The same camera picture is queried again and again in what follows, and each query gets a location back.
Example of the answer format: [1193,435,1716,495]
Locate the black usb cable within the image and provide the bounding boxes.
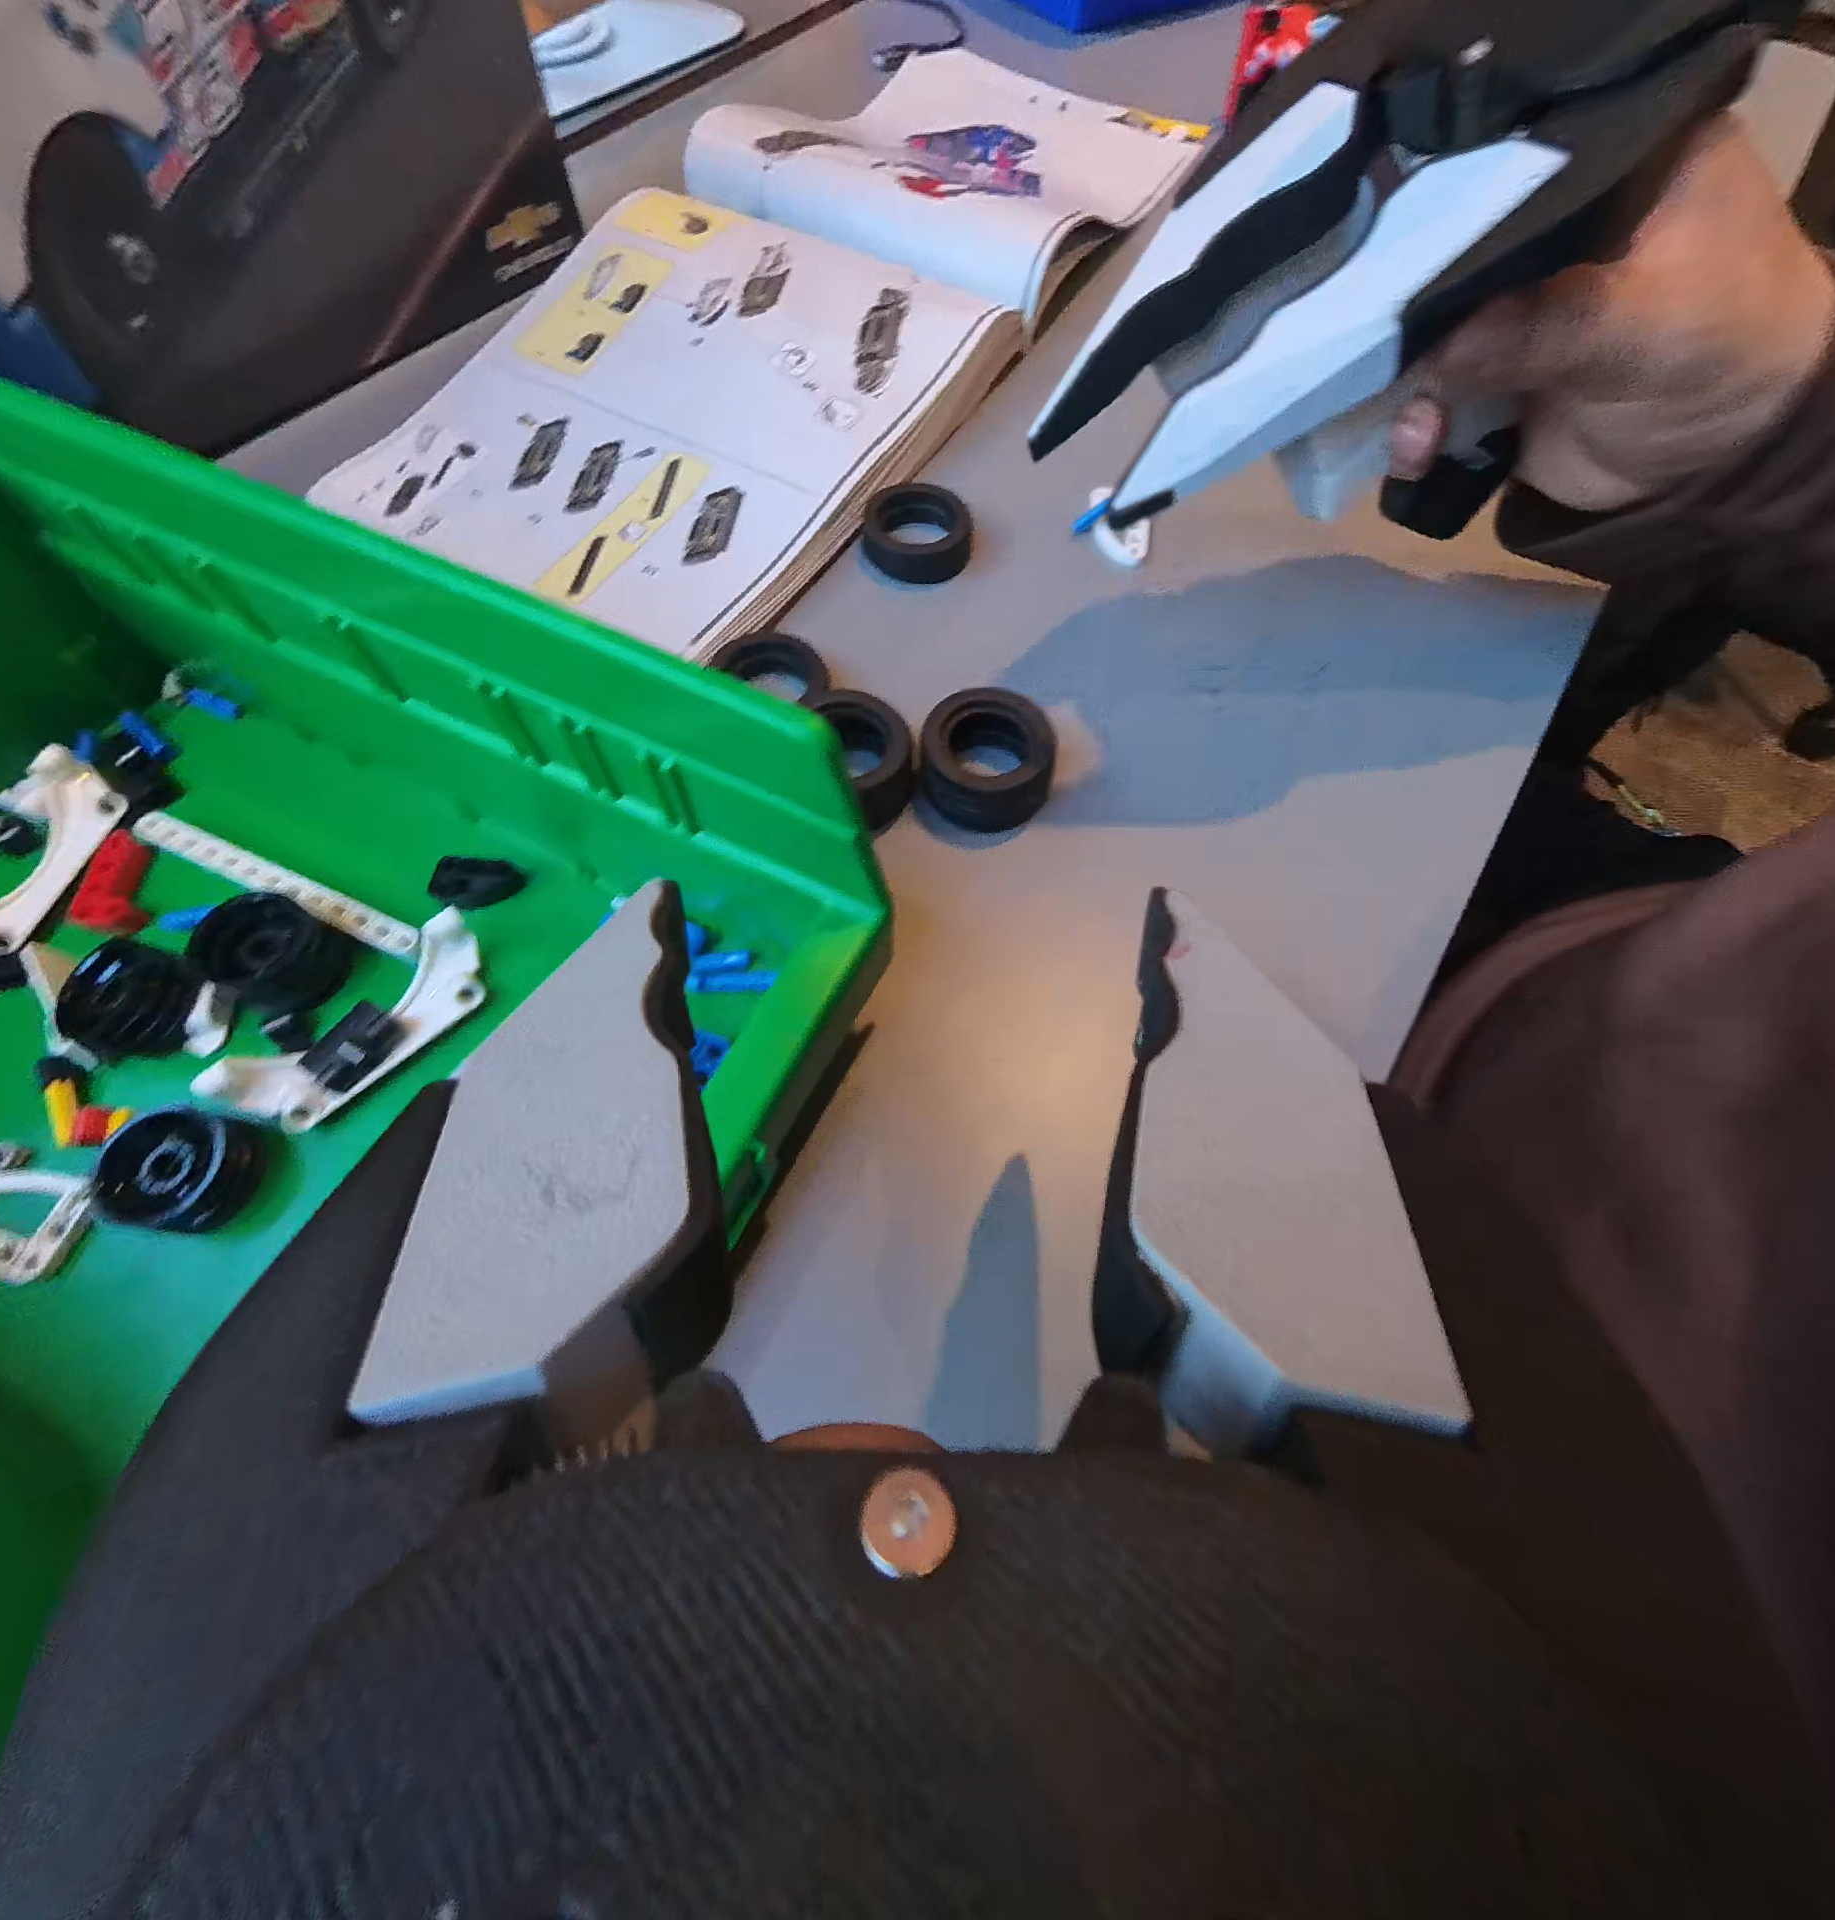
[868,0,969,76]

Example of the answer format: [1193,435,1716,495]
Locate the red angled beam piece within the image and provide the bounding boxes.
[65,828,154,933]

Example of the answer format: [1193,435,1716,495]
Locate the black car set box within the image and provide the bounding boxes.
[0,0,586,458]

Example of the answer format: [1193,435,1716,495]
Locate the person's black trousers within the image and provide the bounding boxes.
[1434,555,1745,992]

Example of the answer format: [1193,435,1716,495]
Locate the black rubber tyre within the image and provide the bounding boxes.
[709,629,833,706]
[917,686,1061,837]
[857,480,978,586]
[800,688,919,837]

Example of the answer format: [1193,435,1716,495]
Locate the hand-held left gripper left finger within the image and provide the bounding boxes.
[347,878,733,1425]

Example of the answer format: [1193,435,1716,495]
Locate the person's right hand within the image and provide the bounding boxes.
[1383,120,1835,511]

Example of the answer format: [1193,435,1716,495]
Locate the scattered small brick pieces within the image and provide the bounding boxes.
[0,659,777,1187]

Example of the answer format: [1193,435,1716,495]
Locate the yellow axle piece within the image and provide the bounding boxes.
[38,1055,131,1148]

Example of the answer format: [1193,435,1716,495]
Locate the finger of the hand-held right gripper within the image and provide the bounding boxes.
[1101,135,1574,529]
[1025,79,1387,462]

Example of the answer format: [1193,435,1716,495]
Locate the white curved fender piece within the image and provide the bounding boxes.
[0,746,131,966]
[189,903,488,1133]

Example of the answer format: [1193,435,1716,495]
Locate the green plastic bin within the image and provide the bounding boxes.
[0,359,897,1877]

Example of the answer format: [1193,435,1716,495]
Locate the person's right forearm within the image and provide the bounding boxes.
[1494,255,1835,677]

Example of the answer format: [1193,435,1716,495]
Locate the long white holed beam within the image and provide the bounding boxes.
[136,810,420,962]

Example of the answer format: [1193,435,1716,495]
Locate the open instruction booklet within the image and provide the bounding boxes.
[305,45,1215,664]

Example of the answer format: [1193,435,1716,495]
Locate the white rounded flat base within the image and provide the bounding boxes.
[532,0,749,124]

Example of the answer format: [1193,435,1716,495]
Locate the toy brick race car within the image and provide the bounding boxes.
[1225,0,1346,129]

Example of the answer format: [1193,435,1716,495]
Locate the person's brown hoodie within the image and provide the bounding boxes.
[1383,810,1835,1920]

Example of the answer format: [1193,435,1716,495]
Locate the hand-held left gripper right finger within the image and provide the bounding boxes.
[1092,884,1476,1457]

